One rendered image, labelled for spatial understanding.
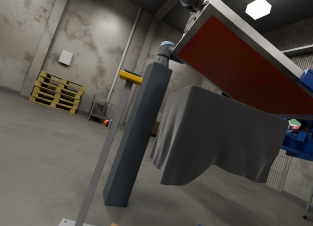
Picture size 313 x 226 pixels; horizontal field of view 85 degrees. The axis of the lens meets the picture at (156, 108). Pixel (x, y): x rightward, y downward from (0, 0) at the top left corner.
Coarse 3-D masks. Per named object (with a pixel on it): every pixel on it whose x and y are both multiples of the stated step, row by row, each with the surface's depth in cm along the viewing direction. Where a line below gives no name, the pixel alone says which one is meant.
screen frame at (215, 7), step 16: (208, 16) 69; (224, 16) 64; (192, 32) 85; (240, 32) 66; (256, 32) 66; (176, 48) 110; (256, 48) 69; (272, 48) 67; (272, 64) 71; (288, 64) 69; (208, 80) 123
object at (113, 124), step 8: (120, 72) 92; (128, 80) 97; (136, 80) 93; (128, 88) 97; (128, 96) 98; (120, 104) 96; (120, 112) 96; (112, 120) 95; (112, 128) 95; (112, 136) 95; (104, 144) 95; (104, 152) 95; (104, 160) 95; (96, 168) 94; (96, 176) 94; (96, 184) 94; (88, 192) 93; (88, 200) 93; (88, 208) 95; (80, 216) 93; (64, 224) 99; (72, 224) 101; (80, 224) 93; (88, 224) 105
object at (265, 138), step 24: (216, 96) 71; (192, 120) 69; (216, 120) 71; (240, 120) 73; (264, 120) 74; (192, 144) 70; (216, 144) 72; (240, 144) 74; (264, 144) 74; (192, 168) 70; (240, 168) 73; (264, 168) 77
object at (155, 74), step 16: (160, 64) 140; (144, 80) 146; (160, 80) 141; (144, 96) 137; (160, 96) 142; (144, 112) 138; (128, 128) 142; (144, 128) 139; (128, 144) 135; (144, 144) 140; (128, 160) 136; (112, 176) 138; (128, 176) 137; (112, 192) 133; (128, 192) 138
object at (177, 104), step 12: (168, 96) 109; (180, 96) 82; (192, 96) 69; (168, 108) 99; (180, 108) 76; (168, 120) 89; (180, 120) 70; (168, 132) 83; (180, 132) 69; (156, 144) 103; (168, 144) 81; (156, 156) 91; (168, 156) 69; (168, 168) 68
